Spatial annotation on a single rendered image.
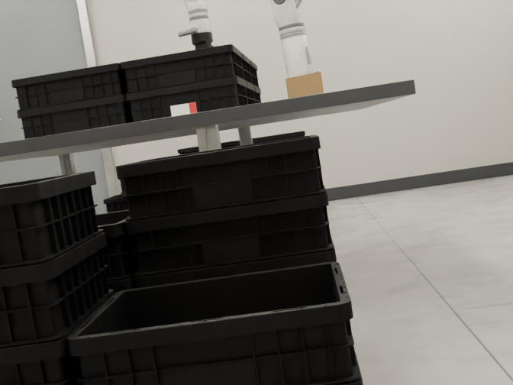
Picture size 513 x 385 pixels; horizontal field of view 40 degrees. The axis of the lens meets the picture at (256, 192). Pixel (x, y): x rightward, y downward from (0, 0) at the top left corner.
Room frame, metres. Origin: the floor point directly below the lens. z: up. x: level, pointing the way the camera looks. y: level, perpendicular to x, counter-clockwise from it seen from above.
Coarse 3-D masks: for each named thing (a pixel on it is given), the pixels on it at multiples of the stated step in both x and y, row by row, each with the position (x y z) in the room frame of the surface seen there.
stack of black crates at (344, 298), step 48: (144, 288) 1.23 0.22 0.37; (192, 288) 1.22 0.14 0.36; (240, 288) 1.21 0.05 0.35; (288, 288) 1.21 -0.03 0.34; (336, 288) 1.06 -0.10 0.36; (96, 336) 0.94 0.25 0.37; (144, 336) 0.94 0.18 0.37; (192, 336) 0.93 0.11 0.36; (240, 336) 0.94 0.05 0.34; (288, 336) 0.93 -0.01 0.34; (336, 336) 0.93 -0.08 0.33; (96, 384) 0.95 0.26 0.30; (144, 384) 0.95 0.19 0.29; (192, 384) 0.94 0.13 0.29; (240, 384) 0.93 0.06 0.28; (288, 384) 0.94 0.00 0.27; (336, 384) 0.92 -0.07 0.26
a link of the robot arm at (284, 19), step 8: (272, 0) 2.49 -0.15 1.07; (280, 0) 2.47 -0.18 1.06; (288, 0) 2.46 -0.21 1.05; (296, 0) 2.49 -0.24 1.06; (272, 8) 2.51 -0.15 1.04; (280, 8) 2.48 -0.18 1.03; (288, 8) 2.46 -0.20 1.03; (280, 16) 2.48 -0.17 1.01; (288, 16) 2.47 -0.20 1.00; (296, 16) 2.46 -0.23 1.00; (280, 24) 2.49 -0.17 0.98; (288, 24) 2.47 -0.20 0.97; (296, 24) 2.47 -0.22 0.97; (304, 24) 2.50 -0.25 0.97
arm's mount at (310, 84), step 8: (320, 72) 2.45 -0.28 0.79; (288, 80) 2.46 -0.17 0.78; (296, 80) 2.46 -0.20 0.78; (304, 80) 2.46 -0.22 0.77; (312, 80) 2.45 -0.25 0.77; (320, 80) 2.45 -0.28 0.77; (288, 88) 2.46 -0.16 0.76; (296, 88) 2.46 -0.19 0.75; (304, 88) 2.46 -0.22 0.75; (312, 88) 2.45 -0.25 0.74; (320, 88) 2.45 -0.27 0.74; (288, 96) 2.46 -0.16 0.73; (296, 96) 2.46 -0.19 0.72
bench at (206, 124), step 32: (320, 96) 1.96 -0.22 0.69; (352, 96) 1.96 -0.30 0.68; (384, 96) 1.95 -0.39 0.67; (96, 128) 2.01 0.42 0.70; (128, 128) 2.00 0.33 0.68; (160, 128) 1.99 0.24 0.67; (192, 128) 2.12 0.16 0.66; (224, 128) 3.11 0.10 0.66; (0, 160) 2.68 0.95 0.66; (64, 160) 3.54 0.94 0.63
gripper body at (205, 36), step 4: (204, 32) 2.48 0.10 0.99; (208, 32) 2.49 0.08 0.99; (192, 36) 2.49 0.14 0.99; (196, 36) 2.48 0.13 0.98; (200, 36) 2.48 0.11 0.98; (204, 36) 2.48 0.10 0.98; (208, 36) 2.49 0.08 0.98; (192, 40) 2.50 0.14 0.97; (196, 40) 2.48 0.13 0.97; (200, 40) 2.48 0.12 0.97; (204, 40) 2.48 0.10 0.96; (208, 40) 2.48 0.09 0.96; (212, 40) 2.51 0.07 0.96; (196, 44) 2.51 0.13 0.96; (200, 44) 2.51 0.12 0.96; (204, 44) 2.49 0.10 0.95; (208, 44) 2.48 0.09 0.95; (196, 48) 2.53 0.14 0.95; (200, 48) 2.51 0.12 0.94
